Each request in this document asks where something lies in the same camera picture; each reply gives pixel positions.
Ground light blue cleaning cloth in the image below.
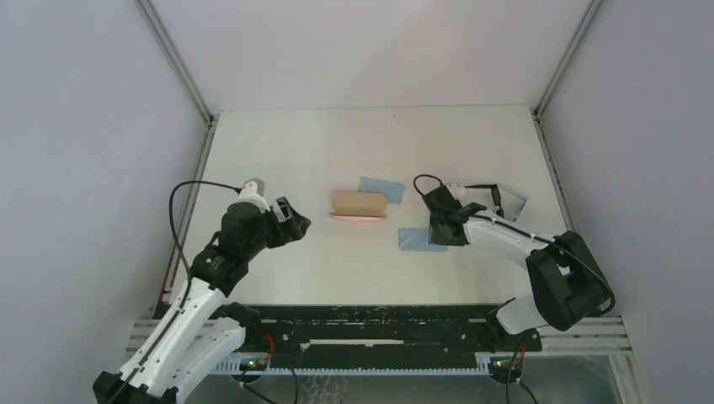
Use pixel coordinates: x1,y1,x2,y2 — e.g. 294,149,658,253
358,177,406,205

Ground white slotted cable duct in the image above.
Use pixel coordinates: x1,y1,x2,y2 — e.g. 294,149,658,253
209,356,493,376

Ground aluminium frame rail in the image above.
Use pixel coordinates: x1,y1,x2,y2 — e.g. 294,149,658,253
532,0,634,358
135,1,216,320

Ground pink glasses case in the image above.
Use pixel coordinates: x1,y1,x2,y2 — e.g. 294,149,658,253
330,191,387,222

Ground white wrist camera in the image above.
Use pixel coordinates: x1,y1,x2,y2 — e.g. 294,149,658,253
237,178,270,213
446,183,466,205

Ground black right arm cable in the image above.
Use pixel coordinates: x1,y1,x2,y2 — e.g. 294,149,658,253
413,173,616,319

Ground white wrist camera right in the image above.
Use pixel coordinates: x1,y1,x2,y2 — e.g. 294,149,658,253
446,183,466,205

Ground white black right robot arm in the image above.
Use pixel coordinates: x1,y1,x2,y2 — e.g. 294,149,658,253
422,185,615,335

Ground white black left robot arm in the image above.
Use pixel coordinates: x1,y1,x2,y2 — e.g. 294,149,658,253
93,197,311,403

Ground black sunglasses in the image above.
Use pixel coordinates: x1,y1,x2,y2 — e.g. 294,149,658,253
465,183,505,218

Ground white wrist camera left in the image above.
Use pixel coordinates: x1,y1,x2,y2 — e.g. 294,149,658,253
237,178,270,213

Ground right aluminium frame rail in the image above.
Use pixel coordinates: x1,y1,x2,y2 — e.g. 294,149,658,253
532,0,634,358

